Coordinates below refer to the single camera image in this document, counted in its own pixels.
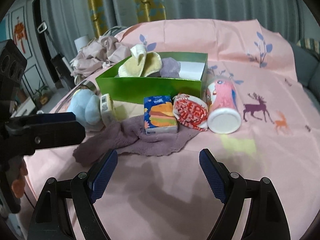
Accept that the blue plush toy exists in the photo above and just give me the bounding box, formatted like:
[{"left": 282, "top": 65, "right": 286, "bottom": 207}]
[{"left": 67, "top": 89, "right": 104, "bottom": 132}]

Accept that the mauve fleece towel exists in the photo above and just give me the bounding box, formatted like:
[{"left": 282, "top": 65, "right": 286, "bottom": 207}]
[{"left": 73, "top": 115, "right": 199, "bottom": 167}]

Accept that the cream yellow towel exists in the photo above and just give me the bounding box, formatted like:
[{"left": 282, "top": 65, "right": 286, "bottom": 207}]
[{"left": 118, "top": 44, "right": 162, "bottom": 77}]

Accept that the burger print tissue pack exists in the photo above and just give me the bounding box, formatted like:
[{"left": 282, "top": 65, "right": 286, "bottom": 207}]
[{"left": 144, "top": 95, "right": 178, "bottom": 134}]

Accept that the purple mesh bath pouf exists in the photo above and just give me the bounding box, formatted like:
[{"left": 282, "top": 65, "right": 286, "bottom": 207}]
[{"left": 159, "top": 57, "right": 181, "bottom": 79}]

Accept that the person's left hand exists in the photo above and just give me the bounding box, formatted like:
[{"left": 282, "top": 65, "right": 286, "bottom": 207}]
[{"left": 11, "top": 159, "right": 28, "bottom": 199}]

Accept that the potted plant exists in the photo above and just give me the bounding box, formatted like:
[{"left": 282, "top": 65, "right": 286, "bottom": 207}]
[{"left": 34, "top": 81, "right": 49, "bottom": 106}]

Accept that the glass bottle with metal lid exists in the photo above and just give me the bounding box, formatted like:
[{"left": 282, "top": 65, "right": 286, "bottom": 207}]
[{"left": 78, "top": 80, "right": 98, "bottom": 94}]

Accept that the white lamp shade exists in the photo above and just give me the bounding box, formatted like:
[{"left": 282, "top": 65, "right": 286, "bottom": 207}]
[{"left": 74, "top": 35, "right": 91, "bottom": 52}]

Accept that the beige crumpled fabric pile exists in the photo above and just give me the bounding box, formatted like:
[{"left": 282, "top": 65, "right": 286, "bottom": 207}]
[{"left": 71, "top": 36, "right": 131, "bottom": 77}]

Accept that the pink cartoon cup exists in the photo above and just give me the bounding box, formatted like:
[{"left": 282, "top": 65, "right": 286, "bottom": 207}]
[{"left": 206, "top": 76, "right": 241, "bottom": 134}]

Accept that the red white patterned cup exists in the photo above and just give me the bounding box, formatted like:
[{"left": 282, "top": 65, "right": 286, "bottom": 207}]
[{"left": 172, "top": 94, "right": 208, "bottom": 132}]

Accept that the yellow patterned curtain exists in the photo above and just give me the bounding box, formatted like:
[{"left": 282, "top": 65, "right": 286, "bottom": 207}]
[{"left": 87, "top": 0, "right": 167, "bottom": 37}]

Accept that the grey sofa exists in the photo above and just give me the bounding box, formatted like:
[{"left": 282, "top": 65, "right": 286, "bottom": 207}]
[{"left": 290, "top": 42, "right": 319, "bottom": 101}]

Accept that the green cardboard box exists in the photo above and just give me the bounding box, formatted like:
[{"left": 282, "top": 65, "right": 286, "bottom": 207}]
[{"left": 95, "top": 52, "right": 208, "bottom": 104}]

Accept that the striped green cushion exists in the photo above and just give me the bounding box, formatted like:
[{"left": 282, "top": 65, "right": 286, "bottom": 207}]
[{"left": 296, "top": 38, "right": 320, "bottom": 60}]

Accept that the grey curtain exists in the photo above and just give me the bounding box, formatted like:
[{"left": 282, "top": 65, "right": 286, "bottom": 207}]
[{"left": 40, "top": 0, "right": 306, "bottom": 58}]

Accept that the red ornament wall hanging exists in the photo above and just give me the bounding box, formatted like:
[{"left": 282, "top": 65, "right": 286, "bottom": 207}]
[{"left": 13, "top": 17, "right": 27, "bottom": 54}]

